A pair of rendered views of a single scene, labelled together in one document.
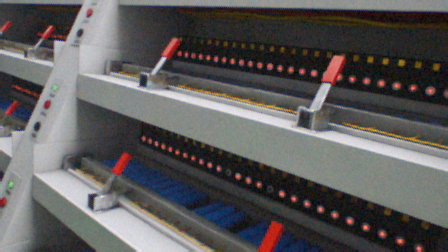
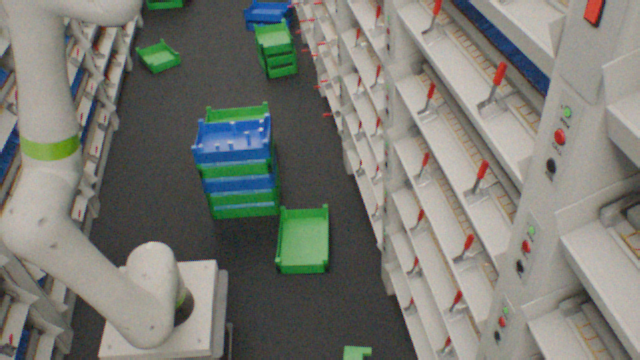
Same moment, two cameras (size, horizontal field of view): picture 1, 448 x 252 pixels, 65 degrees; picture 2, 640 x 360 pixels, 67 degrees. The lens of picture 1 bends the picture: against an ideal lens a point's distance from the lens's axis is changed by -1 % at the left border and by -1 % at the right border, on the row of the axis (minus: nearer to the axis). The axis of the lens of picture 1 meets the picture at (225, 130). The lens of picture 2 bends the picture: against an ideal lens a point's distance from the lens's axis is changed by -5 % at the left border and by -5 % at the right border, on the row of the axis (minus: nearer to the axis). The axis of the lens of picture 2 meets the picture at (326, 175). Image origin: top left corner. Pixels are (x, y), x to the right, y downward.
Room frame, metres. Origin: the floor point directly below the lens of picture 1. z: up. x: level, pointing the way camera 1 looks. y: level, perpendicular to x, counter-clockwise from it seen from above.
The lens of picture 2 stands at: (-0.28, -0.34, 1.57)
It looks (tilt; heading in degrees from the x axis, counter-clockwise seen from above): 41 degrees down; 45
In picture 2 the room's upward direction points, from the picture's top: 5 degrees counter-clockwise
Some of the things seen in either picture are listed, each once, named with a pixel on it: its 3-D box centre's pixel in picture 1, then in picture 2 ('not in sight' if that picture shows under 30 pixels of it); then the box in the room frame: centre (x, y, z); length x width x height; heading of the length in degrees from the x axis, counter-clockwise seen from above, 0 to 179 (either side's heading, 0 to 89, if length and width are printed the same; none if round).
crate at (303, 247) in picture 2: not in sight; (303, 237); (0.62, 0.70, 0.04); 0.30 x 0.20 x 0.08; 41
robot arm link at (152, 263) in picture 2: not in sight; (156, 280); (-0.01, 0.61, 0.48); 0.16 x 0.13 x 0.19; 49
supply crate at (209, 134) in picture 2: not in sight; (233, 138); (0.64, 1.08, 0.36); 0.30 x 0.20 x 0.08; 134
